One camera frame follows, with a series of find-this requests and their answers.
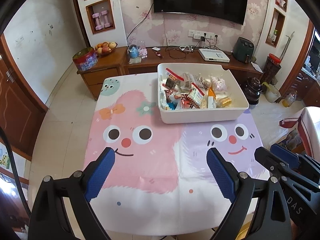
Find yellow liquid plastic bottle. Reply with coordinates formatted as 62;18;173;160
282;90;297;107

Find dark brown ceramic jar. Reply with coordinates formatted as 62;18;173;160
240;77;263;106

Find red date snack bag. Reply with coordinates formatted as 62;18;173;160
178;96;200;109

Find dark woven basket red lid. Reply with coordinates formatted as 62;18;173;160
260;54;281;83

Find blue foil snack packet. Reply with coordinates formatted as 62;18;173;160
164;102;177;111

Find brown wooden tv cabinet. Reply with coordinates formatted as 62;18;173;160
76;45;263;100

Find white wall power strip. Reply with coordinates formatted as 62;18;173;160
188;30;218;40

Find fruit bowl with apples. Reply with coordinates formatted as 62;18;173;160
94;42;118;57

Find orange box snack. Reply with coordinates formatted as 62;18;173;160
208;87;216;99

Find pink wrapped snack pack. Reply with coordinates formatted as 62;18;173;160
210;76;227;93

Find white red snack packet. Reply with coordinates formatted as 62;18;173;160
188;82;204;104

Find pink toy figure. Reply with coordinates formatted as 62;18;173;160
138;46;148;59

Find pink dumbbells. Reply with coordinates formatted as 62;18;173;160
92;10;111;31

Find red round cookie tin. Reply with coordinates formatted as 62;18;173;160
73;47;98;72

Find cartoon pink purple tablecloth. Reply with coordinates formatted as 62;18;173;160
85;73;268;236

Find white plastic storage bin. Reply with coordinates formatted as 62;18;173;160
157;63;249;124

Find white plastic bucket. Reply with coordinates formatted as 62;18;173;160
263;82;281;103

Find blue snow globe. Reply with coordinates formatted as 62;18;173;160
128;44;139;59

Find white set-top box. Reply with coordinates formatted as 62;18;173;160
199;48;230;63

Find dark green air fryer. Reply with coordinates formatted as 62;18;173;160
233;37;254;63

